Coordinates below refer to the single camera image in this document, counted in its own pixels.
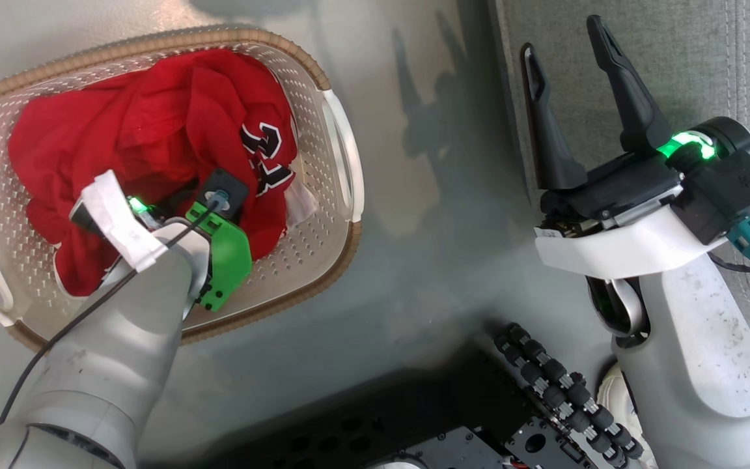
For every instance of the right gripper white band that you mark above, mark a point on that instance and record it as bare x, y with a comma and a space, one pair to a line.
622, 185

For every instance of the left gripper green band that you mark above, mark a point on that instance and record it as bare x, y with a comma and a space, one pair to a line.
228, 254

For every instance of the red garment white lining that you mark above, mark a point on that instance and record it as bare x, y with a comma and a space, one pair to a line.
108, 130

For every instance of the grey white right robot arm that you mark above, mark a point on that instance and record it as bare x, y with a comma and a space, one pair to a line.
700, 352

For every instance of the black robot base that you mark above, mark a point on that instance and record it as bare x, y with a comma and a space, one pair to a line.
414, 423

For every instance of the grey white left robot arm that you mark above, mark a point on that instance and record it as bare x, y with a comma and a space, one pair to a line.
108, 352

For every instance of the white perforated laundry basket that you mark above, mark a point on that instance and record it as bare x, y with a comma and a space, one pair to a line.
323, 215

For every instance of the grey fabric sofa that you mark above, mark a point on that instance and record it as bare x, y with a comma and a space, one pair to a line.
668, 58

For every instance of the white tape strip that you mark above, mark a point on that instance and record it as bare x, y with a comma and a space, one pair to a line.
118, 218

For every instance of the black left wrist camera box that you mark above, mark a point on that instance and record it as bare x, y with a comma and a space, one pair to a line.
232, 185

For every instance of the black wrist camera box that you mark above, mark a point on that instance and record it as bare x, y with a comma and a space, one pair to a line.
730, 192
232, 185

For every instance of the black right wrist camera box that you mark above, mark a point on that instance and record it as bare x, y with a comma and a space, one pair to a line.
730, 192

